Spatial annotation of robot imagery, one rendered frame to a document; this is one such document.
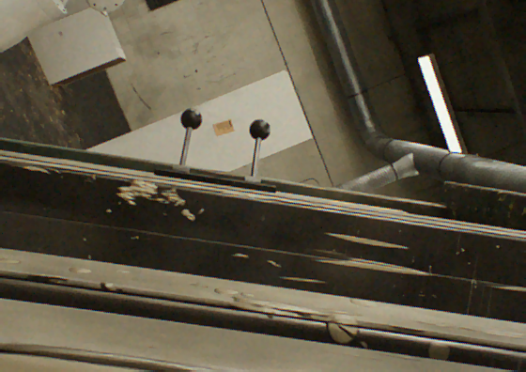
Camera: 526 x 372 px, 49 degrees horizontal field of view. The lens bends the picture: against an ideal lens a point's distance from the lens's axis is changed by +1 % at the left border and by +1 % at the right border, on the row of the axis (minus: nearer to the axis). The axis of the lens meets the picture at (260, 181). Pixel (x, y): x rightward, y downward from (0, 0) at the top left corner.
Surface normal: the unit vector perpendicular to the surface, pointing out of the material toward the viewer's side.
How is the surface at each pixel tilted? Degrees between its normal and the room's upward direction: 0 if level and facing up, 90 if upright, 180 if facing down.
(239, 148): 90
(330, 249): 90
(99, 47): 90
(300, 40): 90
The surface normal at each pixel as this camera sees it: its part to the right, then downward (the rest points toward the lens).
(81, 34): 0.06, 0.13
